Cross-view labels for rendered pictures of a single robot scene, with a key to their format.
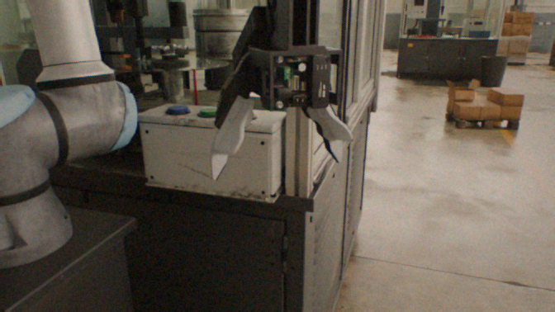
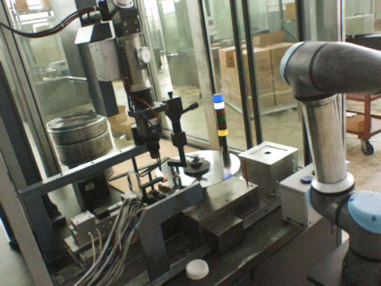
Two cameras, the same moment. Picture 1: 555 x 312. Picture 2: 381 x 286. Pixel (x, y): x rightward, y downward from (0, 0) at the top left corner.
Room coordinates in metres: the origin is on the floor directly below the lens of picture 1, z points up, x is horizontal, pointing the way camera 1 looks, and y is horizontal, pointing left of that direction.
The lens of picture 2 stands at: (0.43, 1.24, 1.49)
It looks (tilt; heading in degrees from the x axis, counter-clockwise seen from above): 20 degrees down; 309
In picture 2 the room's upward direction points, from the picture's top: 10 degrees counter-clockwise
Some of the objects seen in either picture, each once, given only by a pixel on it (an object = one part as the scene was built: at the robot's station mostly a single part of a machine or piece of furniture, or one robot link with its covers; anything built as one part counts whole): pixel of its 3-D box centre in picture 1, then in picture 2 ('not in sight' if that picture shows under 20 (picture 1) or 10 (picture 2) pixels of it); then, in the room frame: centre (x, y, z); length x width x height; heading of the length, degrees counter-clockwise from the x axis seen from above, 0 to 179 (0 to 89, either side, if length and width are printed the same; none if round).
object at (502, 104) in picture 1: (482, 107); not in sight; (4.11, -2.14, 0.18); 0.60 x 0.40 x 0.36; 86
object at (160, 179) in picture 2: (113, 63); (155, 189); (1.22, 0.49, 0.95); 0.10 x 0.03 x 0.07; 72
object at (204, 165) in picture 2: (170, 59); (196, 164); (1.16, 0.30, 0.96); 0.11 x 0.11 x 0.03
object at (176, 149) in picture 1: (215, 149); (316, 189); (0.77, 0.12, 0.82); 0.28 x 0.11 x 0.15; 72
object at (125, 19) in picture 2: not in sight; (111, 45); (1.35, 0.42, 1.45); 0.35 x 0.07 x 0.28; 162
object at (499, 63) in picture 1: (492, 72); not in sight; (6.55, -3.48, 0.24); 0.39 x 0.39 x 0.47
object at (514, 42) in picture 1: (509, 37); not in sight; (10.25, -5.70, 0.59); 1.26 x 0.86 x 1.18; 152
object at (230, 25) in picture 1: (227, 49); (85, 149); (1.95, 0.24, 0.93); 0.31 x 0.31 x 0.36
